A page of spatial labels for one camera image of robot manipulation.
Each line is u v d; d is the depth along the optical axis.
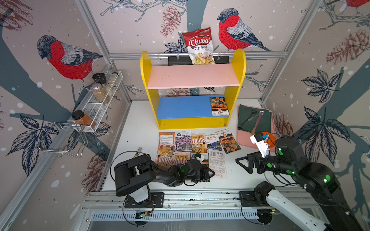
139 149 0.90
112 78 0.86
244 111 1.11
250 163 0.51
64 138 0.58
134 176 0.45
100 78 0.73
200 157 0.79
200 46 0.82
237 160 0.58
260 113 1.10
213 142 0.95
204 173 0.71
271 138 0.53
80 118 0.59
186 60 0.90
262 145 0.54
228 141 0.96
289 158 0.44
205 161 0.87
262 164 0.51
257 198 0.67
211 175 0.76
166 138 0.98
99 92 0.71
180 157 0.88
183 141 0.95
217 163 0.85
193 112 0.95
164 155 0.89
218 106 0.98
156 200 0.73
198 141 0.95
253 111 1.11
